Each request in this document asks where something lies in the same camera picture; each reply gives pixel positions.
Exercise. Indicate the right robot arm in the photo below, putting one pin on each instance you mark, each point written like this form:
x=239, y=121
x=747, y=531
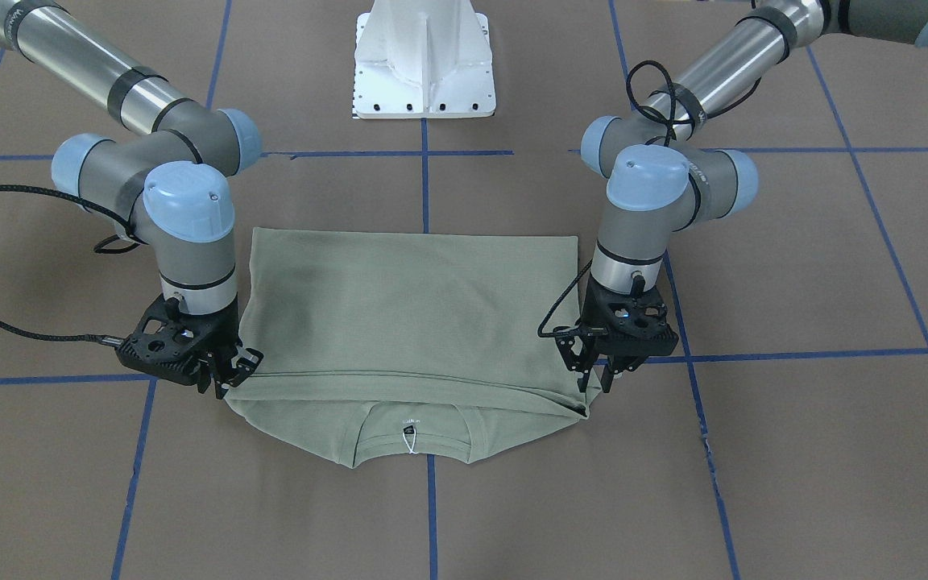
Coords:
x=167, y=189

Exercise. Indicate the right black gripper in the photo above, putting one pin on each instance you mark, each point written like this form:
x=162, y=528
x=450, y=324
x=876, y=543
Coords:
x=221, y=334

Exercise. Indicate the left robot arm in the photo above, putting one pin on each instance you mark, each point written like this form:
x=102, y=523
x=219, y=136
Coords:
x=658, y=185

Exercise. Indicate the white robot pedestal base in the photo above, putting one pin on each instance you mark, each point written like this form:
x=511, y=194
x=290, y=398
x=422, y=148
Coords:
x=423, y=59

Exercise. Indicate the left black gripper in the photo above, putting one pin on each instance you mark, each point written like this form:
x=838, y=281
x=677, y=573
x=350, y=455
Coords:
x=576, y=351

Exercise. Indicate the green long-sleeve shirt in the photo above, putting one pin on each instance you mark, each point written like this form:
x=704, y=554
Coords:
x=382, y=344

